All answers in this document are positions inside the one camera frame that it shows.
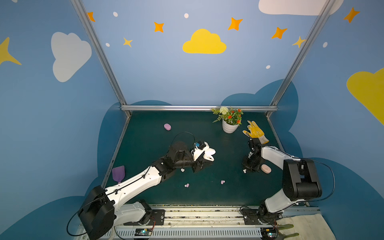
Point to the beige cloth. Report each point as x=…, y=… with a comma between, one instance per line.
x=305, y=227

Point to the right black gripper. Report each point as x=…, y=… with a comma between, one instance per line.
x=250, y=163

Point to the purple earbud charging case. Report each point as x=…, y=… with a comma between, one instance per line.
x=167, y=127

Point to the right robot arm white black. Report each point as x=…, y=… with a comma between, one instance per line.
x=300, y=181

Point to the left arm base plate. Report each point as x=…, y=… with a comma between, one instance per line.
x=150, y=216

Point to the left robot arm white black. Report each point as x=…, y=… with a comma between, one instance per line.
x=102, y=209

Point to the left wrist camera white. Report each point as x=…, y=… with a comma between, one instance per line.
x=199, y=148

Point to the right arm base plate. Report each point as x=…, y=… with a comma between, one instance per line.
x=253, y=217

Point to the yellow work glove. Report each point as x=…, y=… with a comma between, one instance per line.
x=255, y=132

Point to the white potted flower plant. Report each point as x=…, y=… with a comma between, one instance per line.
x=231, y=118

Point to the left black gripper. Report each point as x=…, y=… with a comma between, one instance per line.
x=197, y=160

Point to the white earbud charging case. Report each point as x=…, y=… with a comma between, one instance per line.
x=208, y=154

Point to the pink earbud charging case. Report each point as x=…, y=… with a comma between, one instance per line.
x=266, y=169

